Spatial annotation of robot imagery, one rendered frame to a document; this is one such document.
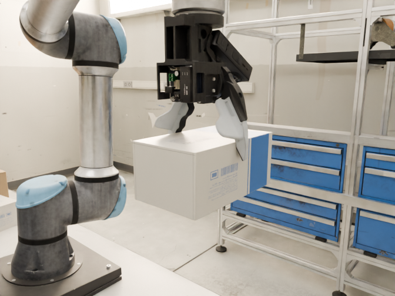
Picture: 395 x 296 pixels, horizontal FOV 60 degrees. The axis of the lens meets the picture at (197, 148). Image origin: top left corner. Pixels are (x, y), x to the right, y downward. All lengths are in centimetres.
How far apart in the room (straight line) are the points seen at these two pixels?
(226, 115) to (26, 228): 61
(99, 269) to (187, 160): 60
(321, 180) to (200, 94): 162
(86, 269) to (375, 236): 150
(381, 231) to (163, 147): 167
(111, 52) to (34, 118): 337
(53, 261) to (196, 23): 68
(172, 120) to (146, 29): 351
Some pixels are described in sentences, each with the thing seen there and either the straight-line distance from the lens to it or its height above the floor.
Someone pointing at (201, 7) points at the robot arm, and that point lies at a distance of 48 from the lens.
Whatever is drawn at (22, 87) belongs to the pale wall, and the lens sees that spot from 416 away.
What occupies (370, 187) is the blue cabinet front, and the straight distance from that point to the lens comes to 195.
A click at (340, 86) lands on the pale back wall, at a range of 281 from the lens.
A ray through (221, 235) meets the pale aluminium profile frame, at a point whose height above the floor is 12.
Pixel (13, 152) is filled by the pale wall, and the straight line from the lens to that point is 418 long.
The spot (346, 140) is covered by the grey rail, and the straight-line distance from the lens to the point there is 191.
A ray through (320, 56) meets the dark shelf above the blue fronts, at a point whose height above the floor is 133.
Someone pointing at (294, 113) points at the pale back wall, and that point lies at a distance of 295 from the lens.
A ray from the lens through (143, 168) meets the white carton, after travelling 49.
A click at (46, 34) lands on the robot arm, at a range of 82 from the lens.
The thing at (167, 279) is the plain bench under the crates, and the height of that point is 70.
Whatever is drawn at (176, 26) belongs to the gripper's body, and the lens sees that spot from 47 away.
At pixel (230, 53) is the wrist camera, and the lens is 53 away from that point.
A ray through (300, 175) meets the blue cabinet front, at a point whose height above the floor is 66.
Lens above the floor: 124
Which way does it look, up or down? 12 degrees down
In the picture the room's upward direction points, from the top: straight up
